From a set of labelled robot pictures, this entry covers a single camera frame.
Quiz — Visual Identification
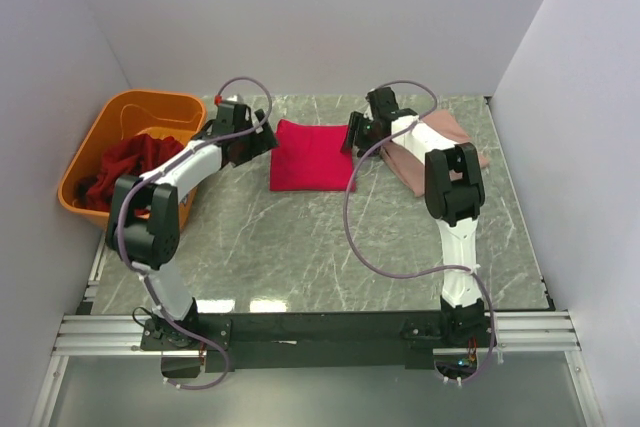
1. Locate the bright pink t shirt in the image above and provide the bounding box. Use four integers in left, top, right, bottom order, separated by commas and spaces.
269, 119, 354, 192

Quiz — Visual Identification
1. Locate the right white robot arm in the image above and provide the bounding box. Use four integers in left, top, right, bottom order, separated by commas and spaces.
342, 84, 487, 346

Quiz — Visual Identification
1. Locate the dark red t shirt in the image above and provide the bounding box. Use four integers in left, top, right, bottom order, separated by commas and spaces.
75, 134, 184, 212

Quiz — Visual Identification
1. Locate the black base beam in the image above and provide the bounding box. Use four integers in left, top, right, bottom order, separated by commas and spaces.
140, 310, 495, 372

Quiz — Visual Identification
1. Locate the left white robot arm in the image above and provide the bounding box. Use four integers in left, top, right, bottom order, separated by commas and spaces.
106, 98, 278, 331

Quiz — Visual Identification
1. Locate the folded light pink t shirt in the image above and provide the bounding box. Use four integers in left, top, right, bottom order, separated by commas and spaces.
380, 110, 471, 197

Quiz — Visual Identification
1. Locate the orange plastic basket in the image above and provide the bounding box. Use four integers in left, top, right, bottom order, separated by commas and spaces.
58, 90, 207, 230

